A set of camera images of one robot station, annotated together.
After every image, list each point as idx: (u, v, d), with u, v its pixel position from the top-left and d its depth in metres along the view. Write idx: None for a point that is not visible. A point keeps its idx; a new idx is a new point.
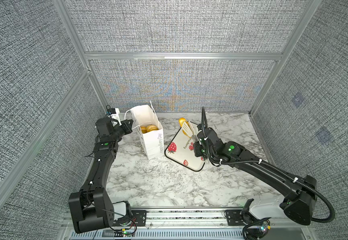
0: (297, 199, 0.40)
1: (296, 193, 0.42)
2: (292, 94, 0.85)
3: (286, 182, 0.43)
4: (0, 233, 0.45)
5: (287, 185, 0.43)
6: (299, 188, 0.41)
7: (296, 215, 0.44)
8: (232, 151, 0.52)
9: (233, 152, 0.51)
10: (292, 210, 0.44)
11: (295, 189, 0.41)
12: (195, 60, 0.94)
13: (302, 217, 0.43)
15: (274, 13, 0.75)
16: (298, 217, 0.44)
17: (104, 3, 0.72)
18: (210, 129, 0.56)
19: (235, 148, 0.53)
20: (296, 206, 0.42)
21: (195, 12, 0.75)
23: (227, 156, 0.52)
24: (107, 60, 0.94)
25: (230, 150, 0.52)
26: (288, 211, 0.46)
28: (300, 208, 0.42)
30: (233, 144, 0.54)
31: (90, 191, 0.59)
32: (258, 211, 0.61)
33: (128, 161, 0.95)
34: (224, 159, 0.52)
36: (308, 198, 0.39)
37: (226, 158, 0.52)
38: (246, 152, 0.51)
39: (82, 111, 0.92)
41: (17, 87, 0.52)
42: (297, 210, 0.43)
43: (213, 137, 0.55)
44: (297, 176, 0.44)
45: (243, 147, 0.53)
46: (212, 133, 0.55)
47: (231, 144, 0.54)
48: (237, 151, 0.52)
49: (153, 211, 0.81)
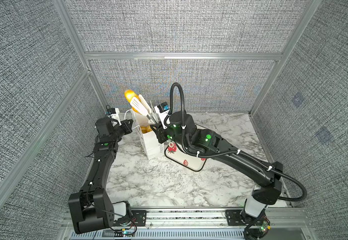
0: (271, 187, 0.42)
1: (270, 181, 0.43)
2: (292, 94, 0.85)
3: (261, 172, 0.43)
4: (0, 233, 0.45)
5: (262, 173, 0.43)
6: (272, 176, 0.42)
7: (263, 198, 0.48)
8: (209, 141, 0.46)
9: (210, 143, 0.45)
10: (260, 195, 0.48)
11: (269, 177, 0.42)
12: (195, 60, 0.94)
13: (269, 200, 0.47)
15: (274, 13, 0.75)
16: (265, 200, 0.48)
17: (104, 3, 0.72)
18: (187, 115, 0.45)
19: (212, 137, 0.47)
20: (267, 192, 0.45)
21: (195, 12, 0.75)
23: (203, 147, 0.46)
24: (107, 60, 0.94)
25: (207, 140, 0.46)
26: (257, 194, 0.48)
28: (271, 195, 0.45)
30: (209, 133, 0.47)
31: (90, 191, 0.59)
32: (253, 210, 0.61)
33: (128, 161, 0.95)
34: (200, 151, 0.46)
36: (280, 185, 0.41)
37: (203, 149, 0.45)
38: (222, 142, 0.46)
39: (82, 111, 0.92)
41: (17, 87, 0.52)
42: (266, 195, 0.46)
43: (190, 124, 0.45)
44: (271, 164, 0.45)
45: (218, 135, 0.48)
46: (190, 120, 0.43)
47: (207, 133, 0.47)
48: (214, 141, 0.46)
49: (153, 211, 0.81)
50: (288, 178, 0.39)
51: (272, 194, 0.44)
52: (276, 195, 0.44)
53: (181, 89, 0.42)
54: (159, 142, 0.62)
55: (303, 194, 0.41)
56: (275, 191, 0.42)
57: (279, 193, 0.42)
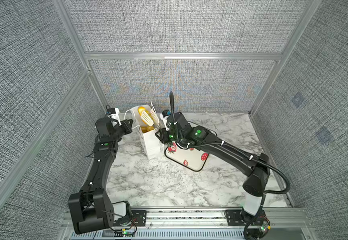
0: (252, 174, 0.45)
1: (250, 169, 0.47)
2: (292, 94, 0.85)
3: (243, 160, 0.48)
4: (0, 233, 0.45)
5: (244, 162, 0.48)
6: (253, 165, 0.46)
7: (252, 188, 0.50)
8: (199, 134, 0.55)
9: (200, 136, 0.54)
10: (249, 186, 0.50)
11: (250, 166, 0.46)
12: (195, 60, 0.94)
13: (256, 190, 0.49)
15: (274, 13, 0.75)
16: (254, 191, 0.50)
17: (104, 3, 0.72)
18: (179, 113, 0.56)
19: (202, 132, 0.55)
20: (251, 180, 0.47)
21: (195, 12, 0.75)
23: (194, 140, 0.55)
24: (107, 60, 0.94)
25: (196, 134, 0.55)
26: (246, 186, 0.51)
28: (253, 182, 0.47)
30: (200, 128, 0.57)
31: (90, 192, 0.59)
32: (251, 207, 0.62)
33: (128, 161, 0.95)
34: (191, 143, 0.55)
36: (260, 173, 0.44)
37: (193, 141, 0.55)
38: (211, 135, 0.54)
39: (82, 111, 0.92)
41: (17, 87, 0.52)
42: (253, 185, 0.48)
43: (183, 121, 0.57)
44: (252, 154, 0.49)
45: (209, 130, 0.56)
46: (183, 117, 0.56)
47: (198, 128, 0.57)
48: (203, 135, 0.54)
49: (153, 211, 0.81)
50: (275, 171, 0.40)
51: (256, 183, 0.47)
52: (259, 183, 0.46)
53: (171, 93, 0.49)
54: (162, 141, 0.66)
55: (288, 185, 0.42)
56: (255, 178, 0.46)
57: (260, 181, 0.45)
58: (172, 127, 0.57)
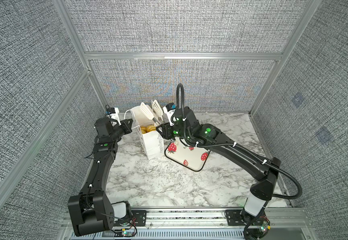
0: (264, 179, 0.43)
1: (263, 174, 0.44)
2: (292, 94, 0.85)
3: (256, 164, 0.45)
4: (0, 233, 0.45)
5: (257, 166, 0.45)
6: (266, 169, 0.44)
7: (260, 192, 0.49)
8: (208, 134, 0.51)
9: (209, 135, 0.50)
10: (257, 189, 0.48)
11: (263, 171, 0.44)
12: (195, 60, 0.94)
13: (265, 194, 0.48)
15: (274, 13, 0.75)
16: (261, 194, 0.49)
17: (104, 3, 0.72)
18: (188, 109, 0.51)
19: (212, 131, 0.51)
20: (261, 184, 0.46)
21: (195, 12, 0.75)
23: (203, 138, 0.51)
24: (107, 60, 0.94)
25: (206, 133, 0.51)
26: (254, 189, 0.49)
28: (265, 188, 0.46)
30: (210, 127, 0.52)
31: (89, 194, 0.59)
32: (251, 208, 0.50)
33: (128, 161, 0.95)
34: (199, 141, 0.51)
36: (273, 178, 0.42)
37: (202, 140, 0.51)
38: (222, 135, 0.51)
39: (82, 111, 0.92)
41: (17, 87, 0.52)
42: (264, 190, 0.47)
43: (191, 118, 0.51)
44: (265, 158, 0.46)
45: (219, 130, 0.52)
46: (191, 114, 0.51)
47: (207, 126, 0.53)
48: (213, 134, 0.51)
49: (153, 211, 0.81)
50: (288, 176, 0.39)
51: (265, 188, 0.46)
52: (269, 189, 0.45)
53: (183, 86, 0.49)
54: (164, 137, 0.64)
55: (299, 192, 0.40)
56: (267, 184, 0.44)
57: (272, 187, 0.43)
58: (180, 124, 0.55)
